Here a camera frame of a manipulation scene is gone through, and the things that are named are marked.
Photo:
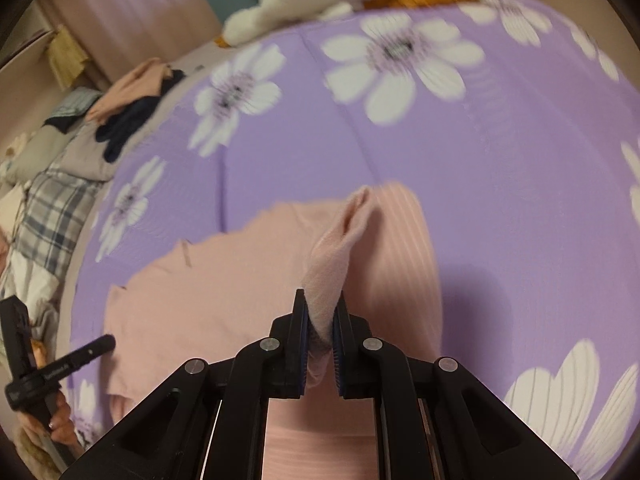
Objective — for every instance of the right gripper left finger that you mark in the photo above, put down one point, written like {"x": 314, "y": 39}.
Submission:
{"x": 207, "y": 420}

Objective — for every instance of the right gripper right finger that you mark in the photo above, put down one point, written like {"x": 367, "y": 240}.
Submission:
{"x": 434, "y": 420}

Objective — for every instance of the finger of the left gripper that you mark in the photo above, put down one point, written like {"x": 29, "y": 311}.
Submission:
{"x": 81, "y": 357}

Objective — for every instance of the person left hand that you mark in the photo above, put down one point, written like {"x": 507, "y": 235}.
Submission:
{"x": 60, "y": 428}

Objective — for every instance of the plaid blue grey quilt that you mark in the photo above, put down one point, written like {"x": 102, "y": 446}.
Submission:
{"x": 55, "y": 208}

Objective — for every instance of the grey headboard pillow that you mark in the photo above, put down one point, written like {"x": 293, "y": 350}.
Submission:
{"x": 38, "y": 154}

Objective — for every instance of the striped folded cloth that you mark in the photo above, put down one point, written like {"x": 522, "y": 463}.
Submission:
{"x": 72, "y": 109}

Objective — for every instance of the purple floral bed sheet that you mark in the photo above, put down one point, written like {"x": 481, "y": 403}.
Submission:
{"x": 465, "y": 177}

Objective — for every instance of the folded pink garment on stack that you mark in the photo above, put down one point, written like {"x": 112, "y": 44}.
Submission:
{"x": 144, "y": 80}

